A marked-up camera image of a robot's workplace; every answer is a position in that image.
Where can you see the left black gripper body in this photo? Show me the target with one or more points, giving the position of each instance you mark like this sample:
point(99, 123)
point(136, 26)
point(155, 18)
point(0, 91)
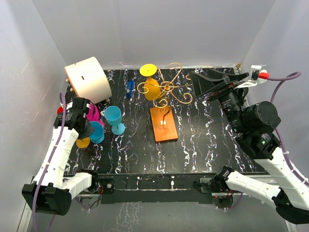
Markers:
point(87, 131)

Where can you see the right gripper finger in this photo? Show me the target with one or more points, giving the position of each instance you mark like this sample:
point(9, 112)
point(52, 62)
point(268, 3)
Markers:
point(215, 77)
point(200, 84)

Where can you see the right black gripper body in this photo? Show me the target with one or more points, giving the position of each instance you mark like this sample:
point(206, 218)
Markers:
point(225, 89)

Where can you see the yellow wine glass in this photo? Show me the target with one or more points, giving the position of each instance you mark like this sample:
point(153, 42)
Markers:
point(151, 86)
point(83, 143)

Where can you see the pink wine glass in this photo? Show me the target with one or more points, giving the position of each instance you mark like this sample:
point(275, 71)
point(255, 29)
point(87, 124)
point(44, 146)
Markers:
point(94, 115)

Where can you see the teal wine glass back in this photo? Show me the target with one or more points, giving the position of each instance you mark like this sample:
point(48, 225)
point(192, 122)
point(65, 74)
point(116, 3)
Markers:
point(97, 135)

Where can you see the red wine glass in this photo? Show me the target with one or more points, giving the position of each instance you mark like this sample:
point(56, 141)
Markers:
point(60, 110)

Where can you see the light blue wine glass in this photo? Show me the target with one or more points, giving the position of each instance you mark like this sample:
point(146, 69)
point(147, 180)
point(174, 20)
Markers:
point(113, 116)

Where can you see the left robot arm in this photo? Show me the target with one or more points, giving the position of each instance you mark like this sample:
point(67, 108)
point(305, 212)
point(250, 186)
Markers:
point(48, 192)

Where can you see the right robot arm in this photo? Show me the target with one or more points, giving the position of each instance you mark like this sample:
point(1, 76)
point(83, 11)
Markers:
point(254, 126)

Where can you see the wooden rack base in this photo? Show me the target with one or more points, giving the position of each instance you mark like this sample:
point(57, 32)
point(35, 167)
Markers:
point(163, 124)

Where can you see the white cylindrical box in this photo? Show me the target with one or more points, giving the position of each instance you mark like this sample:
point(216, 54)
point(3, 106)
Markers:
point(89, 80)

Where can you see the blue stapler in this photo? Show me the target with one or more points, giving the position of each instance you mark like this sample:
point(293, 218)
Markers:
point(129, 87)

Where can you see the gold wire glass rack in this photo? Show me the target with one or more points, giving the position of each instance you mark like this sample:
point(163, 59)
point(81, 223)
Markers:
point(167, 88)

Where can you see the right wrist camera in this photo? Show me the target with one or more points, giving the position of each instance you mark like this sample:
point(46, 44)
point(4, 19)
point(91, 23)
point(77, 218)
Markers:
point(257, 75)

